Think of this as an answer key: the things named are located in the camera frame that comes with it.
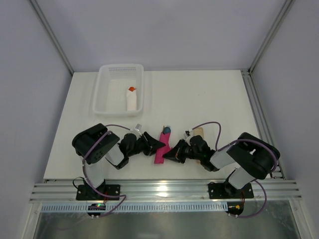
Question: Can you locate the right controller board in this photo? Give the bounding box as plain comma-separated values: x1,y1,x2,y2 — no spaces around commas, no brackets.
226,202,244,217

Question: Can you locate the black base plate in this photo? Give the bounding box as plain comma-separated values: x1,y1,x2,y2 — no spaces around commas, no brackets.
208,182,254,199
76,184,120,201

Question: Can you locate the pink paper napkin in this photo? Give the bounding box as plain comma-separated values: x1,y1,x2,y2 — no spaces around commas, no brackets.
154,127,171,164

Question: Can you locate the left controller board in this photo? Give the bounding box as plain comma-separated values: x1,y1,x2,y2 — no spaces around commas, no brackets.
86,203,109,219

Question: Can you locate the beige wooden utensil tray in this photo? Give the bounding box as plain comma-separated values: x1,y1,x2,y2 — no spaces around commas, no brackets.
193,127,207,166

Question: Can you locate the aluminium frame post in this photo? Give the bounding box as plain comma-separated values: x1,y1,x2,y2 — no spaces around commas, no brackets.
248,0,295,75
28,0,74,76

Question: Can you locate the white plastic basket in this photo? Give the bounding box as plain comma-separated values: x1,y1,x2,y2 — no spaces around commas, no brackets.
92,64,145,117

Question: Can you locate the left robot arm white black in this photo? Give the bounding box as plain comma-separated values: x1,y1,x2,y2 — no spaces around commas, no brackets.
72,123,165,201

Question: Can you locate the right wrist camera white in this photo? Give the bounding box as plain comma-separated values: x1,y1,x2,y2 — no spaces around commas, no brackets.
183,129,194,139

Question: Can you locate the controller board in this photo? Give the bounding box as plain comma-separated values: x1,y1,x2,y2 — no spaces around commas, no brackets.
86,203,109,219
226,202,244,217

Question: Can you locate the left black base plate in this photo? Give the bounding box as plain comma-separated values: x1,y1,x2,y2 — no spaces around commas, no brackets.
76,184,120,201

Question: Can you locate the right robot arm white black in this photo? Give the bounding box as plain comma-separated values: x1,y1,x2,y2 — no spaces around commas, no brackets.
163,132,281,199

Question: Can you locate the aluminium front rail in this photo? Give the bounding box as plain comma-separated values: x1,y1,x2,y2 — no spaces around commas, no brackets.
30,179,302,202

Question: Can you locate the white rolled napkin bundle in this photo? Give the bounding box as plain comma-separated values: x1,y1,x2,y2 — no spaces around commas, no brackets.
126,88,137,111

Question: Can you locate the right aluminium frame post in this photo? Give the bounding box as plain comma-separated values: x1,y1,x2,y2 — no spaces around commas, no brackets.
248,0,295,75

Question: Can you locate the right aluminium side rail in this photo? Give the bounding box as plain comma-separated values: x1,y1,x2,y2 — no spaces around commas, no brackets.
240,69,285,180

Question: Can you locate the white slotted cable duct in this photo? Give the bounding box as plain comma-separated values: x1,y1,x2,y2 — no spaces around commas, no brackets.
40,201,227,213

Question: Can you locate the left aluminium frame post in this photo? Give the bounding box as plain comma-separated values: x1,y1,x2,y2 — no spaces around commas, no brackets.
28,0,74,76

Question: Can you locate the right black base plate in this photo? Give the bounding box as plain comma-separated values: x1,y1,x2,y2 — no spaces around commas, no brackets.
208,182,254,199

